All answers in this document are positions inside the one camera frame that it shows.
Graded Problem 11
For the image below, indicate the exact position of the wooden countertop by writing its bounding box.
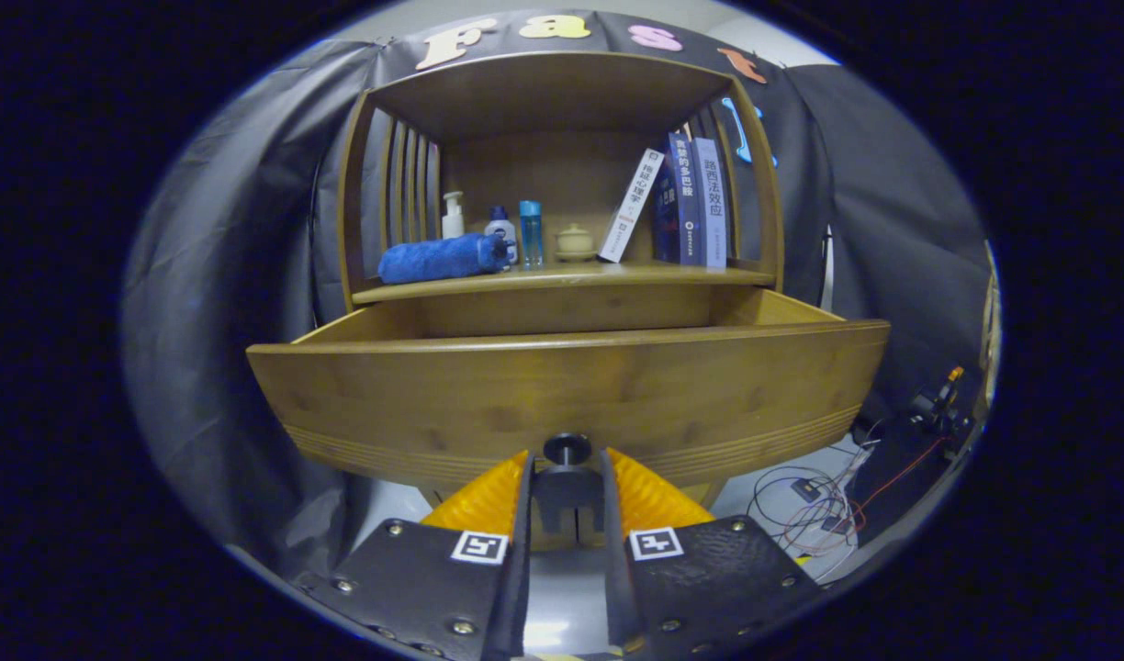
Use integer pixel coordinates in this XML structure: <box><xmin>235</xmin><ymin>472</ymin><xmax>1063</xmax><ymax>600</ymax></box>
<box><xmin>353</xmin><ymin>260</ymin><xmax>776</xmax><ymax>306</ymax></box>

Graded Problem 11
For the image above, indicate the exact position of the dark blue book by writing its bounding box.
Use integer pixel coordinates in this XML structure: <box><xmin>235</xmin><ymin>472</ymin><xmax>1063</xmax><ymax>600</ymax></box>
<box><xmin>654</xmin><ymin>132</ymin><xmax>703</xmax><ymax>267</ymax></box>

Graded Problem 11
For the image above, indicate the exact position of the white book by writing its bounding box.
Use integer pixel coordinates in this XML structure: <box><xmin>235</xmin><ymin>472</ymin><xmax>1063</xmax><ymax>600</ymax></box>
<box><xmin>598</xmin><ymin>149</ymin><xmax>666</xmax><ymax>264</ymax></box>

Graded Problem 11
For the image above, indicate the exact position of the pale blue book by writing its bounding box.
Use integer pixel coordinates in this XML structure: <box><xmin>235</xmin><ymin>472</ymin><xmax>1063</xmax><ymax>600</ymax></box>
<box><xmin>692</xmin><ymin>138</ymin><xmax>730</xmax><ymax>270</ymax></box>

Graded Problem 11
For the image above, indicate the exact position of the white bottle with blue cap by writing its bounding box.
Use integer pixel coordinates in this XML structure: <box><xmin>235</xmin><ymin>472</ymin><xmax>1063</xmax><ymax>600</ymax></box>
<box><xmin>485</xmin><ymin>206</ymin><xmax>519</xmax><ymax>267</ymax></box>

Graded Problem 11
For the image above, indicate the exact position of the floor cable tangle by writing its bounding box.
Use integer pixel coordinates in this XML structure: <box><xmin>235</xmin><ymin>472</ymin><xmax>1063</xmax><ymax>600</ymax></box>
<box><xmin>746</xmin><ymin>436</ymin><xmax>949</xmax><ymax>556</ymax></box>

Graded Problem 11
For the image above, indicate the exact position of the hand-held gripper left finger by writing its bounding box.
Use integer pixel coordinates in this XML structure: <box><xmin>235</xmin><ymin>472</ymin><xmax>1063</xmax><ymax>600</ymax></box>
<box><xmin>296</xmin><ymin>450</ymin><xmax>535</xmax><ymax>661</ymax></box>

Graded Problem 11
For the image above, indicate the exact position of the wooden drawer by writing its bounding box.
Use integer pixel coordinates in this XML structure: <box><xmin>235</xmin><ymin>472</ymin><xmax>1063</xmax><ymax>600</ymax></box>
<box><xmin>247</xmin><ymin>286</ymin><xmax>892</xmax><ymax>487</ymax></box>

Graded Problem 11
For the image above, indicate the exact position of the blue rolled towel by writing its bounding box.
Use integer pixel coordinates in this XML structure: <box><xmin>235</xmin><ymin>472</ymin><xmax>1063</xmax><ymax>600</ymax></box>
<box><xmin>378</xmin><ymin>233</ymin><xmax>511</xmax><ymax>285</ymax></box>

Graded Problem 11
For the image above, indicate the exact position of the beige lidded cup with saucer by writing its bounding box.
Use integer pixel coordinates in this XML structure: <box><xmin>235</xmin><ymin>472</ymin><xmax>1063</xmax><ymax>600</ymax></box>
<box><xmin>556</xmin><ymin>223</ymin><xmax>596</xmax><ymax>263</ymax></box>

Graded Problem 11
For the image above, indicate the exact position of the wooden cabinet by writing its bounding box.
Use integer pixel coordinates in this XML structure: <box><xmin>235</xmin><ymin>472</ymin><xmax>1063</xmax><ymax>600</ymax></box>
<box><xmin>335</xmin><ymin>50</ymin><xmax>785</xmax><ymax>552</ymax></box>

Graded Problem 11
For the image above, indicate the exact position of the clear blue bottle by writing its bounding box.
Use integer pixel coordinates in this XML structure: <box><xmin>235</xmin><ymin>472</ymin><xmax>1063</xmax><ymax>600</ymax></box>
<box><xmin>519</xmin><ymin>200</ymin><xmax>545</xmax><ymax>269</ymax></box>

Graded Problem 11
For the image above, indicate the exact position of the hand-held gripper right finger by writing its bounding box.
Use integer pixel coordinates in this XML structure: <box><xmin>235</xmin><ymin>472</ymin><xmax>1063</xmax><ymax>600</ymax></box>
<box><xmin>601</xmin><ymin>447</ymin><xmax>825</xmax><ymax>657</ymax></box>

